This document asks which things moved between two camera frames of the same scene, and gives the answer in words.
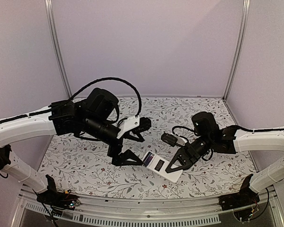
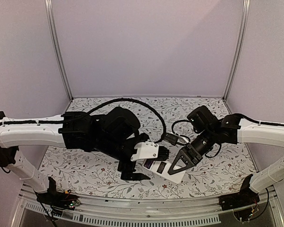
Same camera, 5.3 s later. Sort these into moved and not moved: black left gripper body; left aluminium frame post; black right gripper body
Moved: black left gripper body
Not moved: black right gripper body; left aluminium frame post
